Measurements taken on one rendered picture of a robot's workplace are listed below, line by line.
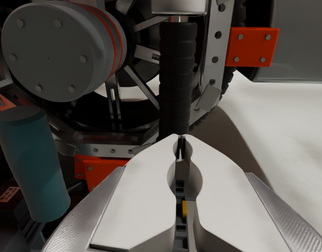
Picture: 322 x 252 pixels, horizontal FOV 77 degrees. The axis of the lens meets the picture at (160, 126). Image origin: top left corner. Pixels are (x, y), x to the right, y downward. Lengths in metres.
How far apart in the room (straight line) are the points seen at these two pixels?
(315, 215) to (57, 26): 1.36
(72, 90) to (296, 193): 1.36
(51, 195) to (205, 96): 0.40
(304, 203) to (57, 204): 1.25
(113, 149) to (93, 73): 0.27
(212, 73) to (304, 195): 1.17
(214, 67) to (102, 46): 0.22
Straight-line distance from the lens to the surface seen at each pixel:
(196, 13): 0.20
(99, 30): 0.34
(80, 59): 0.30
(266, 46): 0.46
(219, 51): 0.43
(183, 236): 0.88
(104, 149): 0.54
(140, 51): 0.53
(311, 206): 1.45
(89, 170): 0.58
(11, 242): 0.70
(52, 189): 0.52
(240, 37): 0.43
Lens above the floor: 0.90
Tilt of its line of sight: 28 degrees down
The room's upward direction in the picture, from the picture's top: 1 degrees clockwise
